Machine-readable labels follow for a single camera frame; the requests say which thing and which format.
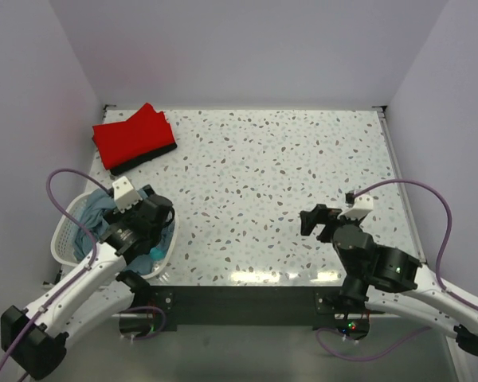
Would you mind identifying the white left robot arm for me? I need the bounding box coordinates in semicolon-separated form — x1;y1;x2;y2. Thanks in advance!
0;193;176;380

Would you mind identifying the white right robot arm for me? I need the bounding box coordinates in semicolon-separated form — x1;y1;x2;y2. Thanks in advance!
300;197;478;357

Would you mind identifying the red folded t-shirt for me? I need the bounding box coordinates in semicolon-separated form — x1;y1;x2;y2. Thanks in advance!
92;103;177;170

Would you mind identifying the white plastic laundry basket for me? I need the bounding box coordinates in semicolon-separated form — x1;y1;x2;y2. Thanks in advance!
51;193;178;279

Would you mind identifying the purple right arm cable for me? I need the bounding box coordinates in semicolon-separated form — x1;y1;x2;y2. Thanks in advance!
316;179;478;362

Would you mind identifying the black folded t-shirt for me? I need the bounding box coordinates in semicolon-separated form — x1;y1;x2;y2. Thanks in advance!
92;136;178;176

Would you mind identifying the turquoise t-shirt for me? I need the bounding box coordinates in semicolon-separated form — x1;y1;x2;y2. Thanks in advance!
149;248;166;262

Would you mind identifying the grey-blue t-shirt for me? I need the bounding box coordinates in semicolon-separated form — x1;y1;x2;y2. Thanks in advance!
72;189;175;275

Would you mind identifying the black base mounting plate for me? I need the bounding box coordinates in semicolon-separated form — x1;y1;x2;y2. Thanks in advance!
103;284;386;332

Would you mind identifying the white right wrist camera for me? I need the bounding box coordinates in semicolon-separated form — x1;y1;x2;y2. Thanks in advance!
339;193;374;220

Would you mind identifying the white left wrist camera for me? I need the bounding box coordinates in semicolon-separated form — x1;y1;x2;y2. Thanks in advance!
112;177;143;212

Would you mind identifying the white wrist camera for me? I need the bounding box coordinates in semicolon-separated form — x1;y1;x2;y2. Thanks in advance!
112;177;143;212
339;193;374;220

